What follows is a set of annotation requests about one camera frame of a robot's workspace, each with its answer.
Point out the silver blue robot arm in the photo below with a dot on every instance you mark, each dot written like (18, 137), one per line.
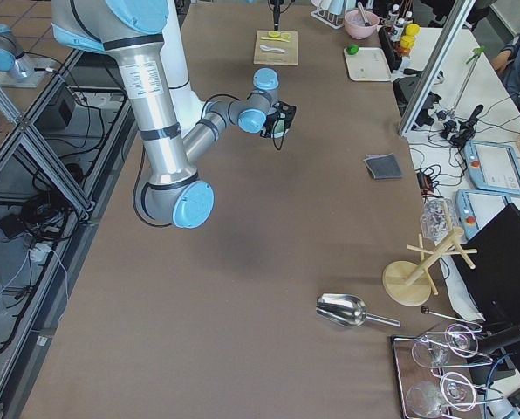
(144, 39)

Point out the bamboo cutting board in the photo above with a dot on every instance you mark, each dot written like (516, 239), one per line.
(268, 58)

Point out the yellow plastic knife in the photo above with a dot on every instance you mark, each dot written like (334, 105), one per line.
(276, 39)

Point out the teach pendant tablet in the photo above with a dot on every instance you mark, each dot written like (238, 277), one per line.
(493, 166)
(476, 208)

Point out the pink bowl with ice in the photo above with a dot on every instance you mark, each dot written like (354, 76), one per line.
(355, 24)

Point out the metal scoop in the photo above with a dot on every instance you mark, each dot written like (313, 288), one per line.
(348, 310)

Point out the black wire glass rack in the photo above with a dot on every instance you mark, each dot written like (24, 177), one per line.
(433, 373)

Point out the folded grey cloth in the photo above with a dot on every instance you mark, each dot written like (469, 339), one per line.
(383, 167)

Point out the cream rabbit tray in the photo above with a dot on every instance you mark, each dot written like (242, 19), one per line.
(367, 64)

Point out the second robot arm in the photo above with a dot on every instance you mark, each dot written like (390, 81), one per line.
(17, 69)

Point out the metal muddler tool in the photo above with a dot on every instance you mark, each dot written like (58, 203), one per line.
(364, 14)

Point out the white plastic spoon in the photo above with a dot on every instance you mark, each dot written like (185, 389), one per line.
(266, 48)

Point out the wooden mug tree stand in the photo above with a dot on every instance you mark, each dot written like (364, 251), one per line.
(411, 284)

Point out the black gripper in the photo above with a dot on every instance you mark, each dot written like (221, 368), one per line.
(278, 133)

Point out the green lime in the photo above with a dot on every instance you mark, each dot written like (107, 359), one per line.
(352, 49)

